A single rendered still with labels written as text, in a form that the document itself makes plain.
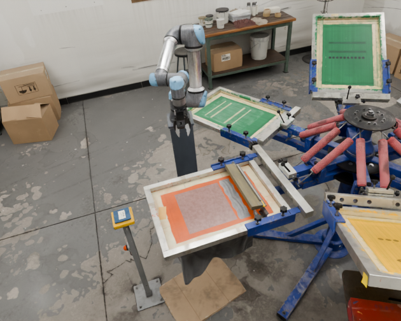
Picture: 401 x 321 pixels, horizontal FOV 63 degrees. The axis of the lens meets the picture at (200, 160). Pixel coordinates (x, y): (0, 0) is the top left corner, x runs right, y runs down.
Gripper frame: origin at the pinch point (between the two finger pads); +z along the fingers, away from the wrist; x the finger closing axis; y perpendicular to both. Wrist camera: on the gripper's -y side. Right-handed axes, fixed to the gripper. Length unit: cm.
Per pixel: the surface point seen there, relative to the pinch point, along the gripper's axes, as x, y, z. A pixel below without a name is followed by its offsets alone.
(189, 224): 4, -34, 41
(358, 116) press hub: -110, 2, 5
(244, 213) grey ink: -30, -32, 40
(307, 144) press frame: -89, 20, 36
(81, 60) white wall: 134, 338, 72
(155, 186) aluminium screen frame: 22.7, -0.9, 37.2
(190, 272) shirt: 7, -45, 73
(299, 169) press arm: -71, -9, 32
